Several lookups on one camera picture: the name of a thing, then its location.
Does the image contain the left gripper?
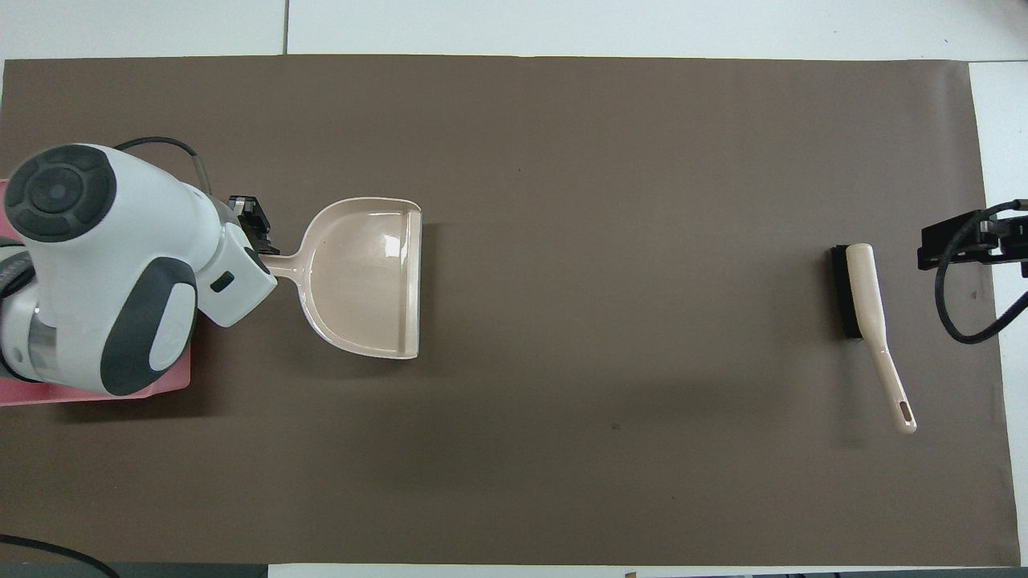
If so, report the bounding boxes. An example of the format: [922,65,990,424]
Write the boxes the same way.
[227,195,276,257]

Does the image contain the beige plastic dustpan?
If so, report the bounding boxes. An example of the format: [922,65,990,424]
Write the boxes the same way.
[261,197,423,360]

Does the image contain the pink plastic bin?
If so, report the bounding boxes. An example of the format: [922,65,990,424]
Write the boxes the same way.
[0,178,194,407]

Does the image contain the beige hand brush black bristles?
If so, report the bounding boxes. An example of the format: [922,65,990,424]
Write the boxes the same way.
[830,242,918,435]

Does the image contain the black cable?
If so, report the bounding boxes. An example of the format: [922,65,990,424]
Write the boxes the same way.
[0,533,121,578]
[935,200,1028,345]
[112,136,214,198]

